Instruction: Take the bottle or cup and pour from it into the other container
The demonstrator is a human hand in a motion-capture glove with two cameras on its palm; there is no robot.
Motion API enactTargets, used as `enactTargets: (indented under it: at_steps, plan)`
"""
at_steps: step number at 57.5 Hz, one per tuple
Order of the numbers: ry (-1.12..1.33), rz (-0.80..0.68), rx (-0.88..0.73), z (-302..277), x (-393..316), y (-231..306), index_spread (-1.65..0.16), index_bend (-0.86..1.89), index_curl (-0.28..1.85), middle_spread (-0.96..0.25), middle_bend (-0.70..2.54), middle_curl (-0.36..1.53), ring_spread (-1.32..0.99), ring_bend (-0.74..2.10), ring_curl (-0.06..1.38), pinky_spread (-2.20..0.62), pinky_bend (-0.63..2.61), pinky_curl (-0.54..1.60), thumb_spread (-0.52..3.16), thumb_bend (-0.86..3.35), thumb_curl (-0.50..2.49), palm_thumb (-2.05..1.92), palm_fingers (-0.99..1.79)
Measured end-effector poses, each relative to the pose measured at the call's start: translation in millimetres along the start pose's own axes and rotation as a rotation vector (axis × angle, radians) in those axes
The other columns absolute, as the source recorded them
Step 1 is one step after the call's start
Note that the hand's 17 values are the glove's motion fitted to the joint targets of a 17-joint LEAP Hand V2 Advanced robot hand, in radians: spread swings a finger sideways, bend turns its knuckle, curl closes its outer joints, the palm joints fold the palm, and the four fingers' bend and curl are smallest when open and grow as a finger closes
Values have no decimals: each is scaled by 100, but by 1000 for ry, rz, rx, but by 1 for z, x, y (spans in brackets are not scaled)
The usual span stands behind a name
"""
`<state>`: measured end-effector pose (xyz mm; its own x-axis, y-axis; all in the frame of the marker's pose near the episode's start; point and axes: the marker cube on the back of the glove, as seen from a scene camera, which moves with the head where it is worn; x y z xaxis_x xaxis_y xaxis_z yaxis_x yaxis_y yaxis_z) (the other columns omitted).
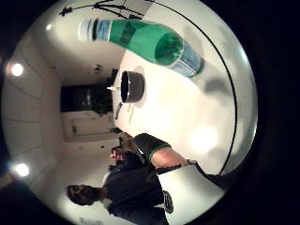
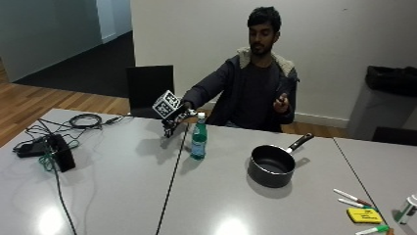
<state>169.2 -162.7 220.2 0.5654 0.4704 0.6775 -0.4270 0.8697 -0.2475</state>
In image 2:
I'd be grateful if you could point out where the green plastic water bottle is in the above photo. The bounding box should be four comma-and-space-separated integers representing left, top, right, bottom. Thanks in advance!
189, 112, 209, 161

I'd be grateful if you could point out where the white marker cube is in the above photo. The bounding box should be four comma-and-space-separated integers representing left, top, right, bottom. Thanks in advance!
151, 89, 183, 119

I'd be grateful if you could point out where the black chair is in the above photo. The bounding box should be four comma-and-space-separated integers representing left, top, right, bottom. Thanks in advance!
125, 65, 176, 119

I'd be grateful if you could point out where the the person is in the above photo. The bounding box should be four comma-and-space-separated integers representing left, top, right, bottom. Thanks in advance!
181, 6, 301, 133

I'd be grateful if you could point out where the black electronics box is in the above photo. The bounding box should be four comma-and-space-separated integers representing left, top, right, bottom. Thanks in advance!
45, 133, 77, 173

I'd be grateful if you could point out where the black flat device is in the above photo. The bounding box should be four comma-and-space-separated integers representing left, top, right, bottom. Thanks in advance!
13, 139, 49, 159

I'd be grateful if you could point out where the white marker with red cap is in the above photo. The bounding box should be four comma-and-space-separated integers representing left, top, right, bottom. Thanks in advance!
332, 188, 374, 208

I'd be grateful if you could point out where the white marker with green cap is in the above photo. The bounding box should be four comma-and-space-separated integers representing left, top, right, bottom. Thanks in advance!
336, 198, 378, 212
354, 224, 390, 235

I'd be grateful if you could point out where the grey bin with black bag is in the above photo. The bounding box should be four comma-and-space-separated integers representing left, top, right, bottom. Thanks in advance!
345, 65, 417, 141

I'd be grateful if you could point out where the yellow sticky note pad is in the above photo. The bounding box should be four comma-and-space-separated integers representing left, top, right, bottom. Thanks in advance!
345, 208, 385, 225

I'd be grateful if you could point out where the white bottle with green label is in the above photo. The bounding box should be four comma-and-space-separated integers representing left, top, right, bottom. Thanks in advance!
394, 194, 417, 225

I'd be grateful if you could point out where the coiled black cable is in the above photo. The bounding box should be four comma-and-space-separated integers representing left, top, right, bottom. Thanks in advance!
68, 113, 128, 129

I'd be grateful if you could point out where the black saucepan with handle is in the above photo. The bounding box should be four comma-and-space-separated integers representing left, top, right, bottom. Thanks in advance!
247, 132, 316, 189

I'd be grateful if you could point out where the green cable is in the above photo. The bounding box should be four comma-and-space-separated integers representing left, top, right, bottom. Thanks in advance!
37, 140, 81, 172

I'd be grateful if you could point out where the long black cable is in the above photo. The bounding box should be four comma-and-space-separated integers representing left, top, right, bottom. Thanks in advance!
25, 117, 80, 235

